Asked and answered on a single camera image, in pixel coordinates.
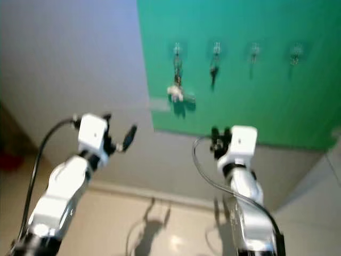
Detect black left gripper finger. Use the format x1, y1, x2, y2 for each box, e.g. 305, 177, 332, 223
123, 124, 138, 151

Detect keys with white charm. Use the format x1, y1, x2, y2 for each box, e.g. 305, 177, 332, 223
166, 55, 197, 103

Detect grey tape strip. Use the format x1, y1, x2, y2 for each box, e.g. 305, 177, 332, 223
149, 97, 170, 112

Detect dark single key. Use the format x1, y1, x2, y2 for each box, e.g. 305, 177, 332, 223
208, 53, 222, 91

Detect dark brown furniture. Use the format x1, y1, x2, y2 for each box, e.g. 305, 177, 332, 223
0, 104, 30, 156

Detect red object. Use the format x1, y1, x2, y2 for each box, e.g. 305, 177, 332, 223
0, 152, 19, 172

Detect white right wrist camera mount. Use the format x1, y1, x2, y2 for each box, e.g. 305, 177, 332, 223
216, 125, 258, 167

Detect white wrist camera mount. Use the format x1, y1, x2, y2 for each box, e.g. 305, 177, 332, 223
77, 113, 110, 156
216, 125, 258, 167

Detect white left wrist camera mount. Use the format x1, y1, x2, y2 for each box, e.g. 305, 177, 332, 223
77, 113, 110, 156

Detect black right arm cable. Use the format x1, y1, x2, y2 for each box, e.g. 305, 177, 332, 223
191, 135, 285, 256

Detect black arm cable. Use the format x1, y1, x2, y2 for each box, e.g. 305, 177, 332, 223
191, 135, 285, 256
17, 117, 80, 243

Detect green wall board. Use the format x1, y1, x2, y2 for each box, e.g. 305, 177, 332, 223
136, 0, 341, 151

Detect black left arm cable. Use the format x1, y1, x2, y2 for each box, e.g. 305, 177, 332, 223
17, 117, 80, 243

